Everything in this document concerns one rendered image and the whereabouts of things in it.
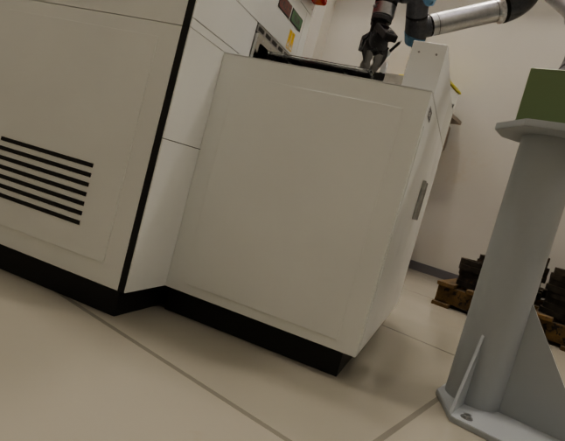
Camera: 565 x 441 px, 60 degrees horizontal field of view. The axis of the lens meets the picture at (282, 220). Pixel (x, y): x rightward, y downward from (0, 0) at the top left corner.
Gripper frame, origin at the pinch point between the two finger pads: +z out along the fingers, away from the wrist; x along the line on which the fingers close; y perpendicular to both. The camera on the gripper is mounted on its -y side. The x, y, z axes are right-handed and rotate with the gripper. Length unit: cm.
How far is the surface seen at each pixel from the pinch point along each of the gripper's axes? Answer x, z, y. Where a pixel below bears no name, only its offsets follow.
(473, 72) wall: -193, -98, 249
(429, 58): -2.2, -0.3, -35.8
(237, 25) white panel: 47.2, 0.1, -4.0
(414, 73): 0.2, 4.6, -34.1
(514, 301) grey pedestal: -41, 58, -49
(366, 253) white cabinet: 2, 55, -40
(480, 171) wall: -213, -11, 225
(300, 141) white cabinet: 24.1, 30.2, -25.1
